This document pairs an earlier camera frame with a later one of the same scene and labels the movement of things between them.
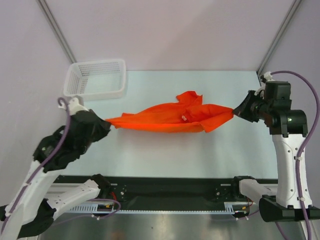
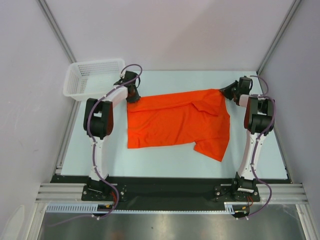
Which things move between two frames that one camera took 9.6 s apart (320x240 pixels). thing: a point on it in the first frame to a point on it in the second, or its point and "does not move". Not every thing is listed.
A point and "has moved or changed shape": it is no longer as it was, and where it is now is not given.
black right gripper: (250, 106) to (230, 87)
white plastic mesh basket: (93, 79) does not move
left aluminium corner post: (57, 30) does not move
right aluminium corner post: (259, 70) does not move
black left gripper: (105, 128) to (135, 98)
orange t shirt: (185, 112) has moved or changed shape
